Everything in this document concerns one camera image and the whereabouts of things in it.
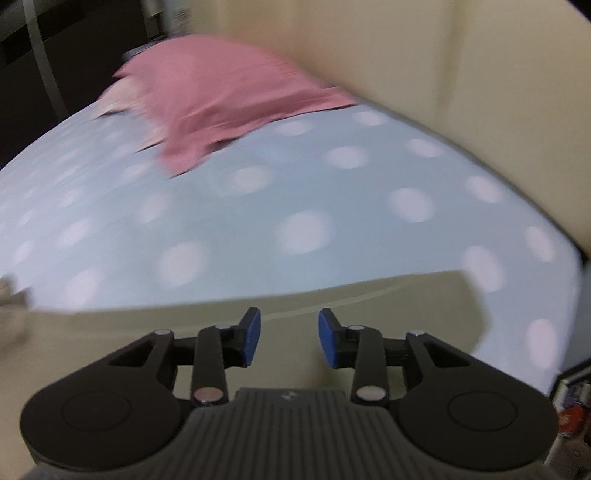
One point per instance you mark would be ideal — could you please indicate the light pink ruffled pillow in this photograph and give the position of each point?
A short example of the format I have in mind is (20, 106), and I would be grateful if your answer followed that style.
(120, 99)

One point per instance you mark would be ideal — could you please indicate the red white packet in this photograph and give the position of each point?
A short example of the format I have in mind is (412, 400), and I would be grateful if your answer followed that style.
(570, 417)

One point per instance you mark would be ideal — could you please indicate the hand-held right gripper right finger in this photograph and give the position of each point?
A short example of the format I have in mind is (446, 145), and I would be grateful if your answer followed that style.
(328, 337)

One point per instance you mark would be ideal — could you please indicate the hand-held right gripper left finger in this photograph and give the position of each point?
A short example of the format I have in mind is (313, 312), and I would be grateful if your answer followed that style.
(251, 337)

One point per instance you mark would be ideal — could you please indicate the blue polka dot bedsheet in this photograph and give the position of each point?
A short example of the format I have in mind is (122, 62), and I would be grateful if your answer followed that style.
(231, 217)

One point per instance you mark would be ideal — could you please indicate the olive green sweatshirt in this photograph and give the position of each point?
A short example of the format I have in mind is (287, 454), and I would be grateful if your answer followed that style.
(415, 300)

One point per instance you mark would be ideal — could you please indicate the beige padded headboard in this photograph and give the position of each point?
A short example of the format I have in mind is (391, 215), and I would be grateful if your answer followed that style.
(461, 69)

